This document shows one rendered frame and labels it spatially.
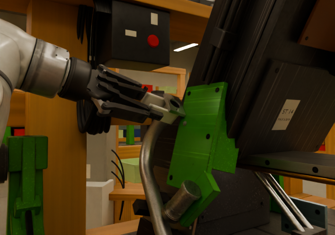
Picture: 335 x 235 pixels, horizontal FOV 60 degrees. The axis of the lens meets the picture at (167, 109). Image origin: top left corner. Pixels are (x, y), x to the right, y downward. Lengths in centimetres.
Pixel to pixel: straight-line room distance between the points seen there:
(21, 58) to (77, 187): 43
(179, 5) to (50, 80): 47
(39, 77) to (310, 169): 46
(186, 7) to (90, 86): 43
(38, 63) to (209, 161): 32
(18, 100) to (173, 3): 49
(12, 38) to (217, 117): 35
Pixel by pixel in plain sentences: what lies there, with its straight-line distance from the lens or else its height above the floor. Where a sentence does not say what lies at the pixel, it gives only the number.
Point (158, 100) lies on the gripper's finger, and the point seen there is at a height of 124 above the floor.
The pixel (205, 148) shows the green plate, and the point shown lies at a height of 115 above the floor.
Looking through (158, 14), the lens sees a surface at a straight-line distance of 82.
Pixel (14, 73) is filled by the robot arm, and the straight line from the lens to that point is 47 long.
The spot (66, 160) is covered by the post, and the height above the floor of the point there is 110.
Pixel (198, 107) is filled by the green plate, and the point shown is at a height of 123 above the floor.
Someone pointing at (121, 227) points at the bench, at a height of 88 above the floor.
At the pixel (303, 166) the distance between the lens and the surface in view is 55.
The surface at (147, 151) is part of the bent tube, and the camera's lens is 64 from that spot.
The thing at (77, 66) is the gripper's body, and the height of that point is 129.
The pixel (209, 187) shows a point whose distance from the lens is 50.
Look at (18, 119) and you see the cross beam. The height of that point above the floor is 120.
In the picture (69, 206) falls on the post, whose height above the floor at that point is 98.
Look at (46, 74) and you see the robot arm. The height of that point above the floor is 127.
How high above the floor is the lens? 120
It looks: 2 degrees up
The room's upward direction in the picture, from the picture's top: straight up
